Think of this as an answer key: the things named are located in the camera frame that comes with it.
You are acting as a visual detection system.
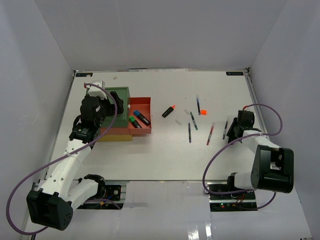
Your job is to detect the red drawer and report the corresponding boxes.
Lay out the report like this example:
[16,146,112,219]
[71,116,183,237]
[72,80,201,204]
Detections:
[128,97,152,136]

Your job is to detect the left black corner label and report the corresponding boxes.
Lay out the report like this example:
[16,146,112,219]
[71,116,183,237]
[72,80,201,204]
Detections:
[75,72,93,78]

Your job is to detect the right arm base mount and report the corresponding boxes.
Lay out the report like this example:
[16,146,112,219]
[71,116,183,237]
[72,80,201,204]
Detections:
[204,190,258,213]

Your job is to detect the black corner label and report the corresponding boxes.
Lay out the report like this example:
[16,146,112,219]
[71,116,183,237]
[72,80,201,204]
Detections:
[226,71,244,76]
[75,72,93,78]

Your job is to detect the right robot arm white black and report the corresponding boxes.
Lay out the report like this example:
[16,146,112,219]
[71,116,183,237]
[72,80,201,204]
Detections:
[225,110,294,200]

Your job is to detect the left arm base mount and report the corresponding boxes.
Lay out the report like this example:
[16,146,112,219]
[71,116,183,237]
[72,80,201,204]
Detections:
[78,184,126,210]

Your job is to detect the blue cap black highlighter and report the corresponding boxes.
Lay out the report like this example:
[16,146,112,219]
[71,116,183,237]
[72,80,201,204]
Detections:
[133,110,151,126]

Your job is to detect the clear pen cap lower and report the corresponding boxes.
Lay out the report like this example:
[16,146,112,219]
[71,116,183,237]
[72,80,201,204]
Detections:
[175,119,182,126]

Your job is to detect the green cap black highlighter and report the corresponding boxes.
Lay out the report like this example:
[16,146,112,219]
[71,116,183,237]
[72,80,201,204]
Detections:
[129,116,142,129]

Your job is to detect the purple pen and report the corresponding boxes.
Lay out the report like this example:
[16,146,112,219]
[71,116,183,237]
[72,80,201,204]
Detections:
[188,122,192,143]

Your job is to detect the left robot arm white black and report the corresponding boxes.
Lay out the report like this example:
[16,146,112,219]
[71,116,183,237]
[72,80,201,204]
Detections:
[26,91,124,231]

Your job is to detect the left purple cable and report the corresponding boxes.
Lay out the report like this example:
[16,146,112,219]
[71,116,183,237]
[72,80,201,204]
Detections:
[6,82,123,235]

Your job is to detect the blue pen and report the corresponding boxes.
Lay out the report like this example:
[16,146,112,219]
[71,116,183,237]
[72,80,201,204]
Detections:
[196,94,201,115]

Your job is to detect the uncapped orange highlighter black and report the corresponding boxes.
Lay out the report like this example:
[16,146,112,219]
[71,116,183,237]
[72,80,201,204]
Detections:
[162,105,176,118]

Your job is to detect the black pen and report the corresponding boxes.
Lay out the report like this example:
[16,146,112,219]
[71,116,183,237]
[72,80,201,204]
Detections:
[222,120,229,140]

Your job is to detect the purple cable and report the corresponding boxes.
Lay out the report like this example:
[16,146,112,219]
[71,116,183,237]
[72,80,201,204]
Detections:
[202,103,284,210]
[6,82,123,235]

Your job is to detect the red pen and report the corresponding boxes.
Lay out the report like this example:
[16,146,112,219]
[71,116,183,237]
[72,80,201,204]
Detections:
[206,122,215,146]

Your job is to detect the right black corner label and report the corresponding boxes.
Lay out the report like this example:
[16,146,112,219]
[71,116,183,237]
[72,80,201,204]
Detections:
[226,71,244,76]

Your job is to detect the green pen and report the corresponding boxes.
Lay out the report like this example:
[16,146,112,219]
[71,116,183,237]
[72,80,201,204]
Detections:
[189,111,198,131]

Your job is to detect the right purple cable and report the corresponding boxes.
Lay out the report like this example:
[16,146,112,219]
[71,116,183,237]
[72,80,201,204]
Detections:
[202,103,284,210]

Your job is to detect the green drawer cabinet box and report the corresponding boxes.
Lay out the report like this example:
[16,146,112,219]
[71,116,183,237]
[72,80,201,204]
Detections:
[98,86,133,142]

